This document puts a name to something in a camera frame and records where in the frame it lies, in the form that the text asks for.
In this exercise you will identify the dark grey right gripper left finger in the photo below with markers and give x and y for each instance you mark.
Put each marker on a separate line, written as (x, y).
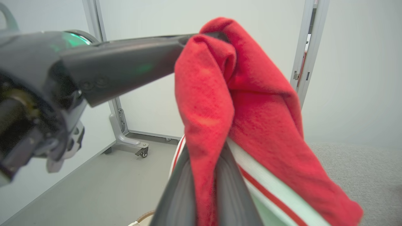
(179, 194)

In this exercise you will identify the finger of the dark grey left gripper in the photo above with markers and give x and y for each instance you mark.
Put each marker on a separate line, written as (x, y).
(125, 67)
(157, 38)

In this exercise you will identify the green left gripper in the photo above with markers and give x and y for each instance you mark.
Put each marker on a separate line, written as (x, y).
(28, 69)

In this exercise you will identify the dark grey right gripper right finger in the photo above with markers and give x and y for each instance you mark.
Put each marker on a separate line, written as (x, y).
(234, 194)

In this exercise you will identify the red garment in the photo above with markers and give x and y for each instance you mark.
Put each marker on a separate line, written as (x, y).
(257, 103)

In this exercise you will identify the black caster under single foot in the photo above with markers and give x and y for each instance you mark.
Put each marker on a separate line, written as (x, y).
(143, 153)

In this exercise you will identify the grey partition post single foot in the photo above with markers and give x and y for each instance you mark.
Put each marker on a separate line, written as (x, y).
(121, 125)

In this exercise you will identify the grey partition post double foot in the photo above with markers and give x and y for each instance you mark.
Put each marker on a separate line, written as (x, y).
(309, 47)

